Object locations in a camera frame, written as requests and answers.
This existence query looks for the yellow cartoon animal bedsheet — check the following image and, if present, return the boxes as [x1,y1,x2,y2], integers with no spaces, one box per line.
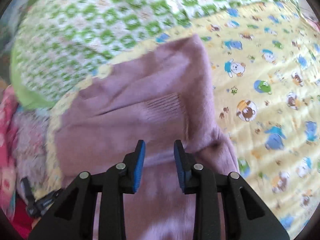
[32,0,320,239]

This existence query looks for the mauve knit sweater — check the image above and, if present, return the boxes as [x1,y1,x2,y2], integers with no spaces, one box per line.
[55,35,239,239]

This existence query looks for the pink floral blanket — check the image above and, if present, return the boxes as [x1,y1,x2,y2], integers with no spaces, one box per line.
[0,84,63,239]

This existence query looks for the green white patterned quilt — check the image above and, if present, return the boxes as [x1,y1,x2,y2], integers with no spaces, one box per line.
[10,0,298,109]

